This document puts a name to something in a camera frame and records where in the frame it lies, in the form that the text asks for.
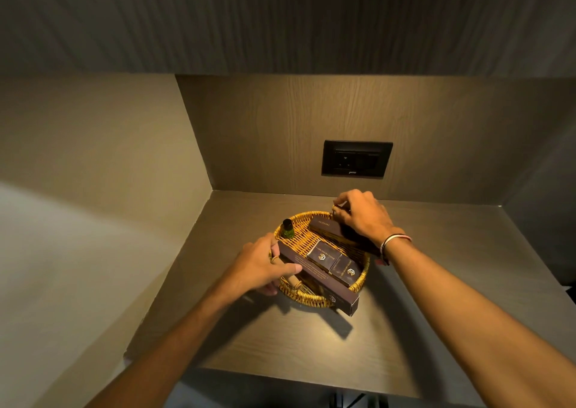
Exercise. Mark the person's left hand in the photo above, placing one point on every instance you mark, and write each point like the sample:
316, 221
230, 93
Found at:
249, 266

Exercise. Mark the person's right hand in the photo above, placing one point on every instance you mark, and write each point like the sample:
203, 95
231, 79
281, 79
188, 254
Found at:
364, 216

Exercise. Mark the person's right fingers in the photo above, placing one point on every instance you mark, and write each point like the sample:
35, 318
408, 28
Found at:
344, 210

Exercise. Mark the person's left thumb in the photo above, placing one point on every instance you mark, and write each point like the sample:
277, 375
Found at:
268, 290

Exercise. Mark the long dark brown box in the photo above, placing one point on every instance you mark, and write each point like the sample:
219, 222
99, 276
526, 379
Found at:
326, 230
324, 286

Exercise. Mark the person's left forearm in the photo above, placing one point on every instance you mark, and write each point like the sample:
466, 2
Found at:
180, 349

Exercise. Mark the person's right forearm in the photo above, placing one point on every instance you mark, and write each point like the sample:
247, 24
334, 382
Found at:
472, 326

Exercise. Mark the small dark square box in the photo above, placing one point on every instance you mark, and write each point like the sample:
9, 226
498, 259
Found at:
324, 252
346, 271

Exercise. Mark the round wicker basket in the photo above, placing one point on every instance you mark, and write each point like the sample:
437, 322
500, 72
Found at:
301, 237

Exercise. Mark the small green bottle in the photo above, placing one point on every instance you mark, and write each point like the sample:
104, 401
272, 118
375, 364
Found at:
287, 228

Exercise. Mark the black wall socket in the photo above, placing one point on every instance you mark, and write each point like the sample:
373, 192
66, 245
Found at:
356, 159

